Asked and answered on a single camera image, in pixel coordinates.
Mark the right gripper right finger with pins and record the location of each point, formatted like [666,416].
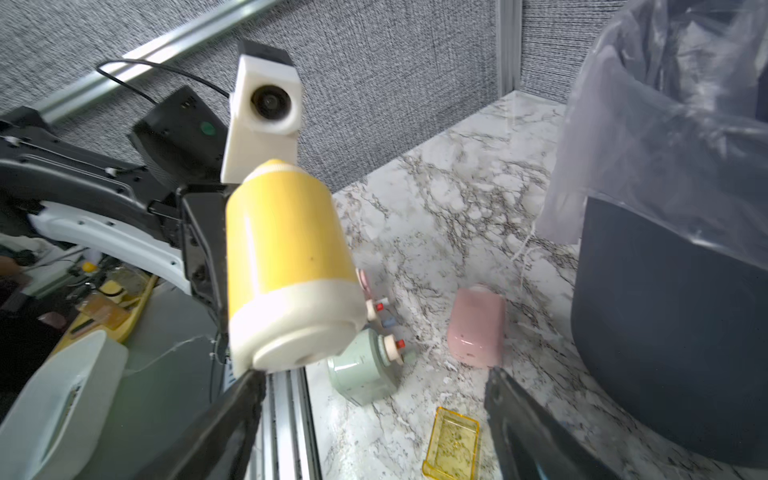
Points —
[528,441]

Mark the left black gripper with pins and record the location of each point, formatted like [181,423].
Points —
[203,238]

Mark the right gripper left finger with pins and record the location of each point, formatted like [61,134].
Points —
[219,443]

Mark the clear yellow shavings tray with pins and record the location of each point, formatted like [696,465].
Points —
[453,448]

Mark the yellow pencil sharpener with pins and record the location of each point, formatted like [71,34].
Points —
[294,297]

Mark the pink pencil sharpener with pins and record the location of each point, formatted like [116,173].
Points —
[374,306]
[476,327]

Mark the green pencil sharpener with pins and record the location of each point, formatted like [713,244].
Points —
[368,369]

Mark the dark grey trash bin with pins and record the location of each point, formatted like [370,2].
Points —
[675,333]

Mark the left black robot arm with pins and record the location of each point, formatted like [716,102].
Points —
[165,215]

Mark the clear plastic bin liner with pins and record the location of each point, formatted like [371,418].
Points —
[668,120]

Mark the aluminium front rail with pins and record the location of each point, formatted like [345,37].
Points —
[286,444]

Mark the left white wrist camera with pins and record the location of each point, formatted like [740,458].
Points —
[266,110]

